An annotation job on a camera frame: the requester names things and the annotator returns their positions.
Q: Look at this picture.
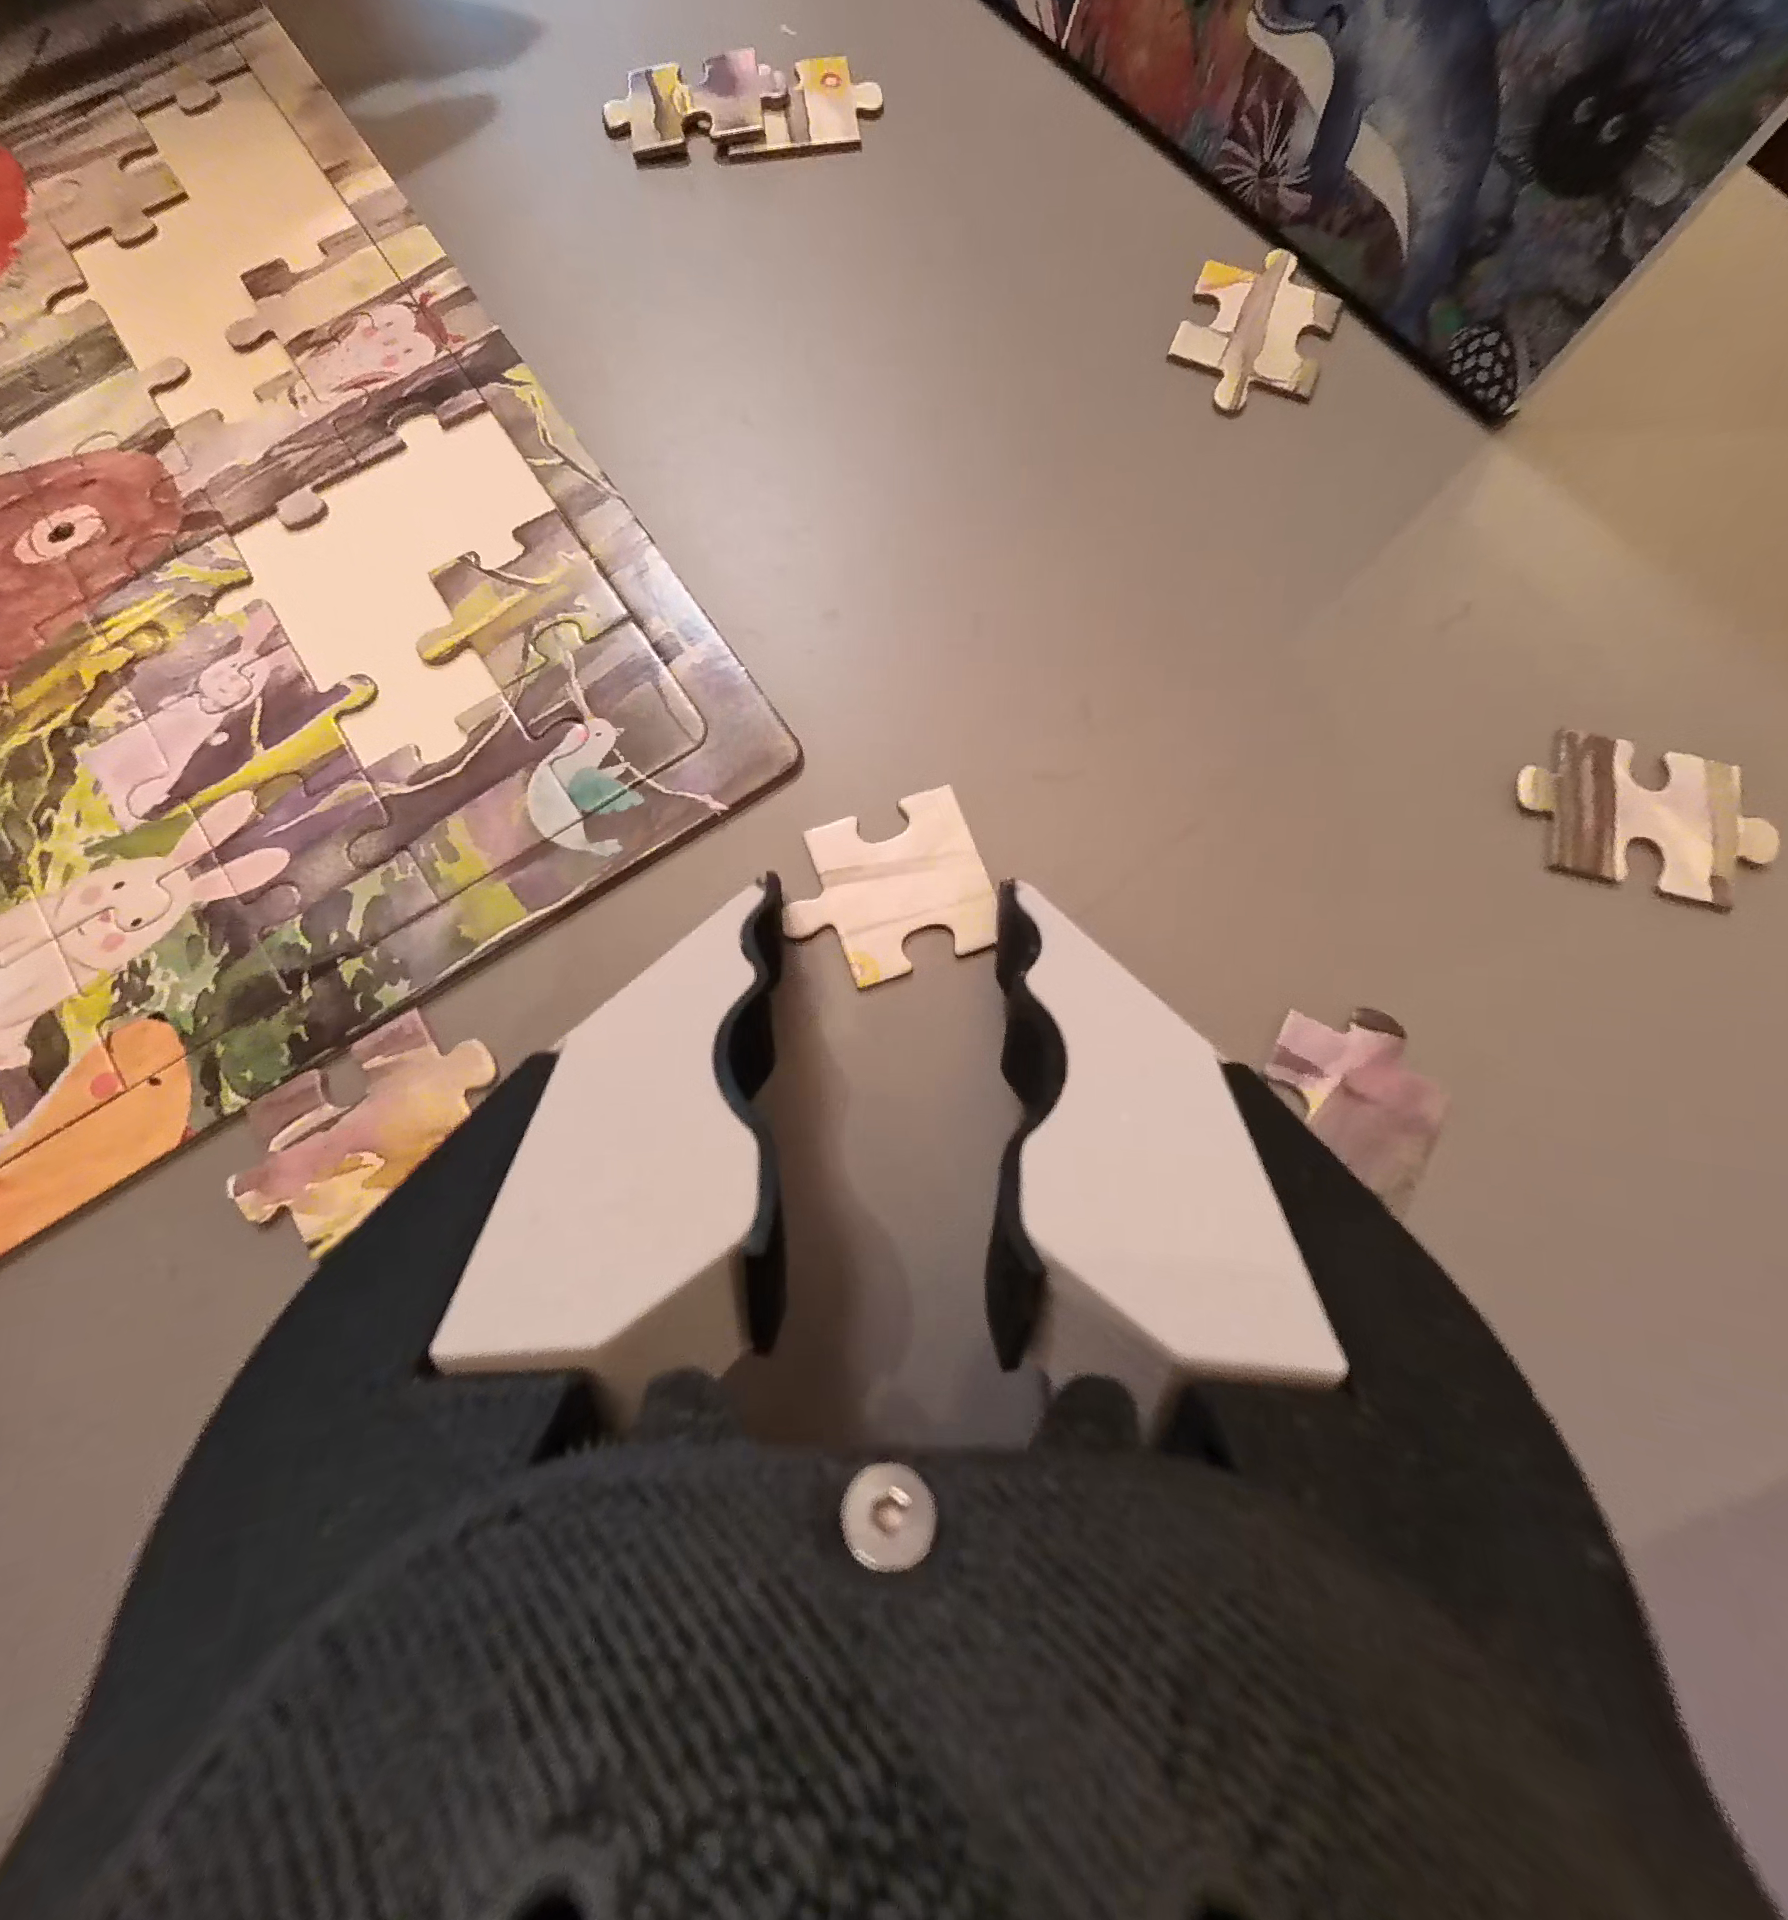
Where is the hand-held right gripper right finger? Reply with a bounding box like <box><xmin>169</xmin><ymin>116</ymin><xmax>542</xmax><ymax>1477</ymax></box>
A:
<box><xmin>993</xmin><ymin>882</ymin><xmax>1350</xmax><ymax>1424</ymax></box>

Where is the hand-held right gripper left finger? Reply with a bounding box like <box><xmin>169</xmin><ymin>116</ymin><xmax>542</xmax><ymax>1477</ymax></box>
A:
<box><xmin>428</xmin><ymin>882</ymin><xmax>788</xmax><ymax>1419</ymax></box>

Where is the purple puzzle piece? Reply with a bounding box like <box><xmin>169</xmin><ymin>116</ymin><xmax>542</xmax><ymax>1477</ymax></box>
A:
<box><xmin>1268</xmin><ymin>1008</ymin><xmax>1448</xmax><ymax>1201</ymax></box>

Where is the brown pink puzzle piece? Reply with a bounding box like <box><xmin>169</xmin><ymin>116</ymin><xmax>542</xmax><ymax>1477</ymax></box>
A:
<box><xmin>228</xmin><ymin>1008</ymin><xmax>498</xmax><ymax>1260</ymax></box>

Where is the white puzzle piece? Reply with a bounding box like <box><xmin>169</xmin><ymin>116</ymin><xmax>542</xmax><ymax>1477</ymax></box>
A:
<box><xmin>788</xmin><ymin>785</ymin><xmax>1004</xmax><ymax>993</ymax></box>

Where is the illustrated jigsaw puzzle board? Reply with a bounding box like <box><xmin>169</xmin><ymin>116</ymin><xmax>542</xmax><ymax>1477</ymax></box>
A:
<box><xmin>0</xmin><ymin>0</ymin><xmax>804</xmax><ymax>1300</ymax></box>

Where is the pale grey-banded puzzle piece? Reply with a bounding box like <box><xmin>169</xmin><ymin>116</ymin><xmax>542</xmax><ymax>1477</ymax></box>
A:
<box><xmin>1169</xmin><ymin>248</ymin><xmax>1346</xmax><ymax>414</ymax></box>

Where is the beige grey striped puzzle piece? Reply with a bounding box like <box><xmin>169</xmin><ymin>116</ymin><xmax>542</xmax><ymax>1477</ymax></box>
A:
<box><xmin>1517</xmin><ymin>729</ymin><xmax>1783</xmax><ymax>913</ymax></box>

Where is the yellow cream puzzle piece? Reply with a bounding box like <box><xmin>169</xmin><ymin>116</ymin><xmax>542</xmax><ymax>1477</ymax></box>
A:
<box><xmin>602</xmin><ymin>50</ymin><xmax>797</xmax><ymax>166</ymax></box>

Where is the colourful illustrated puzzle box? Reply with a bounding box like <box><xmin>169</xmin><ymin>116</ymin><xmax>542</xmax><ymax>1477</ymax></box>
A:
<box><xmin>986</xmin><ymin>0</ymin><xmax>1788</xmax><ymax>429</ymax></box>

